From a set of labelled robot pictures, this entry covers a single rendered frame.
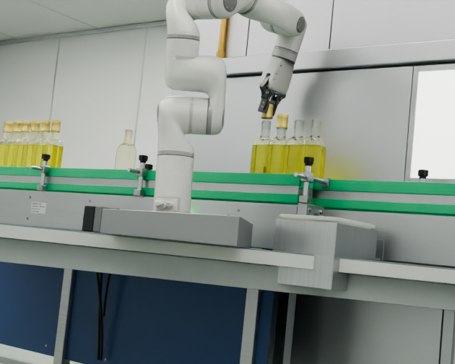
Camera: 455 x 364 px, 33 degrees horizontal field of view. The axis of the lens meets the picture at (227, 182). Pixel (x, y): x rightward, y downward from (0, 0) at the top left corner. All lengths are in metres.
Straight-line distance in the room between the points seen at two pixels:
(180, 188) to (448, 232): 0.68
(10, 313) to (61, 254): 0.90
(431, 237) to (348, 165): 0.44
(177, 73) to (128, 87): 5.23
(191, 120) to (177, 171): 0.13
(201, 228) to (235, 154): 0.87
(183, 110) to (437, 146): 0.73
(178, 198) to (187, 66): 0.33
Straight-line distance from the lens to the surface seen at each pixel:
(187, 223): 1.75
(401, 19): 2.40
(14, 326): 2.84
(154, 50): 7.06
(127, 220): 1.78
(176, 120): 1.95
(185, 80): 1.96
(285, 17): 2.22
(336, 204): 2.14
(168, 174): 1.93
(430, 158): 2.23
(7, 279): 2.88
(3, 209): 2.90
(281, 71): 2.34
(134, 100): 7.09
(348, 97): 2.37
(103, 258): 1.95
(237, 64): 2.63
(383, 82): 2.33
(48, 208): 2.71
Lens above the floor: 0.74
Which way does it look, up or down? 5 degrees up
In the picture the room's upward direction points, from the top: 6 degrees clockwise
